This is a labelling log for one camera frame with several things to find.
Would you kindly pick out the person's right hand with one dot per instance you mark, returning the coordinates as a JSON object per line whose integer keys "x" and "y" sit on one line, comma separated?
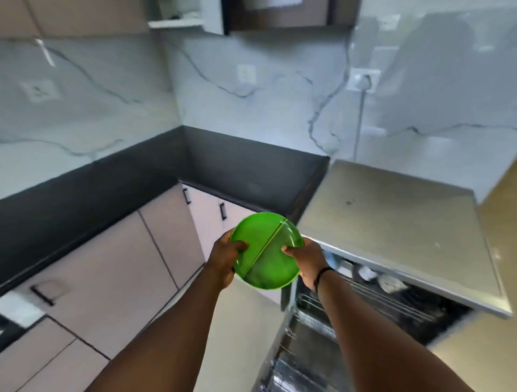
{"x": 311, "y": 262}

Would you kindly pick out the person's left hand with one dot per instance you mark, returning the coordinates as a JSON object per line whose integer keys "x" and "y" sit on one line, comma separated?
{"x": 220, "y": 262}

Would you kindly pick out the light blue cup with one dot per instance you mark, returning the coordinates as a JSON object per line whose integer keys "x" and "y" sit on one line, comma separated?
{"x": 332, "y": 260}

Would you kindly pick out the green square bowl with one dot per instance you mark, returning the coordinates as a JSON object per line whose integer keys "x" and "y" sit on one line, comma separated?
{"x": 345, "y": 269}

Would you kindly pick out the green plate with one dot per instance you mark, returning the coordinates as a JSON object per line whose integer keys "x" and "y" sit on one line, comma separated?
{"x": 262, "y": 258}

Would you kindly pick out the small white cup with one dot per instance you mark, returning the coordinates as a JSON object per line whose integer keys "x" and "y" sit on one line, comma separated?
{"x": 367, "y": 274}

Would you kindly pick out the silver dishwasher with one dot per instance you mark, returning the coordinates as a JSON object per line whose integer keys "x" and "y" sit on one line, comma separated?
{"x": 396, "y": 226}

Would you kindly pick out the beige ribbed corner wall cabinet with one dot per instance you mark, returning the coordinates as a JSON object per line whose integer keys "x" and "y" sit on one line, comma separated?
{"x": 80, "y": 18}

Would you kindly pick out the person's left forearm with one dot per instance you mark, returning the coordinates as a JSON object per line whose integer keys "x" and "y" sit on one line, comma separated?
{"x": 169, "y": 339}

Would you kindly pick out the person's right forearm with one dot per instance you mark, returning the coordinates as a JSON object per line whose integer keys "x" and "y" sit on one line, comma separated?
{"x": 375, "y": 347}

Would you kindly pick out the pink base cabinet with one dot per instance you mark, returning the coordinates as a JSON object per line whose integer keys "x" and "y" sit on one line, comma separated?
{"x": 101, "y": 274}

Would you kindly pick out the black wristband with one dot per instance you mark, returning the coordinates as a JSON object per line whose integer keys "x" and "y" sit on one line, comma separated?
{"x": 322, "y": 271}

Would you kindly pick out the small white plastic strip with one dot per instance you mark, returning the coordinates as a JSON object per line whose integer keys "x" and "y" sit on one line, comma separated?
{"x": 45, "y": 52}

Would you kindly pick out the white wall socket with plug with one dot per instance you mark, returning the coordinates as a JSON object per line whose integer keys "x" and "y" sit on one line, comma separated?
{"x": 361, "y": 80}

